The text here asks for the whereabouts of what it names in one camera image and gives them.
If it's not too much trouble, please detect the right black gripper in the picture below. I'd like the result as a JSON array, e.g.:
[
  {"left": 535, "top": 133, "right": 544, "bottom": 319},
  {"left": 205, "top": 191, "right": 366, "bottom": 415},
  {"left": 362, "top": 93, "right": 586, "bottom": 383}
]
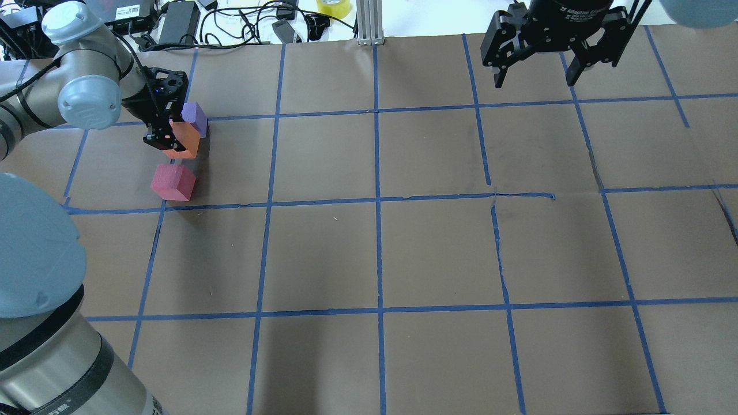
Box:
[{"left": 480, "top": 1, "right": 631, "bottom": 88}]

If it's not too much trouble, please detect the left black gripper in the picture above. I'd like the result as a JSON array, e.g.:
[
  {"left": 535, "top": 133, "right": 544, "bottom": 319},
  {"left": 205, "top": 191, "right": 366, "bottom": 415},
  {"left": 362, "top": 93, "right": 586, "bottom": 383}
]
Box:
[{"left": 122, "top": 67, "right": 188, "bottom": 152}]

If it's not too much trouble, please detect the orange foam block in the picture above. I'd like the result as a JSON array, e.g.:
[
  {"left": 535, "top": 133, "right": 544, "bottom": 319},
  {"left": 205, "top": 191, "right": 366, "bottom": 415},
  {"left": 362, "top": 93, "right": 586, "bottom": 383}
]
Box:
[{"left": 163, "top": 120, "right": 201, "bottom": 159}]

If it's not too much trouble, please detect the purple foam block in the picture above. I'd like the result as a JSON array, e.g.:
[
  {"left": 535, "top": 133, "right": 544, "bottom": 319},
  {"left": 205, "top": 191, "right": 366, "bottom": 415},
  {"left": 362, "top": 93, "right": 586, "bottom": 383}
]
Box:
[{"left": 182, "top": 101, "right": 209, "bottom": 138}]

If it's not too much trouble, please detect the black power adapter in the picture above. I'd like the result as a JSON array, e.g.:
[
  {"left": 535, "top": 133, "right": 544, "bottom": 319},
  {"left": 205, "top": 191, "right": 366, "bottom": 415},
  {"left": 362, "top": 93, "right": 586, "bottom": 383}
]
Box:
[{"left": 157, "top": 1, "right": 200, "bottom": 46}]

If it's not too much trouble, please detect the red foam block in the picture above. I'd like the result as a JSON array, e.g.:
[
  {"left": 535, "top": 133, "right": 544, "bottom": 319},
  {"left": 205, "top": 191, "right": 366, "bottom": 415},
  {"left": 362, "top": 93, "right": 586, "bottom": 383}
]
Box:
[{"left": 150, "top": 164, "right": 196, "bottom": 201}]

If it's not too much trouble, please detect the yellow tape roll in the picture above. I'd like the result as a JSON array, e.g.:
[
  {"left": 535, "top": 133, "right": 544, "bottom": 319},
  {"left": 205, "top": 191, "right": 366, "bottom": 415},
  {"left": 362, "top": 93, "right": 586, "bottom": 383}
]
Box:
[{"left": 315, "top": 0, "right": 351, "bottom": 19}]

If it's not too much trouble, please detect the aluminium frame post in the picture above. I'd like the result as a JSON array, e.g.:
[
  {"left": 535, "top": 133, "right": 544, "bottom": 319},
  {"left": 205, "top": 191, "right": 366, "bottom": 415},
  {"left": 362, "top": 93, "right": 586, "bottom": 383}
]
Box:
[{"left": 355, "top": 1, "right": 385, "bottom": 46}]

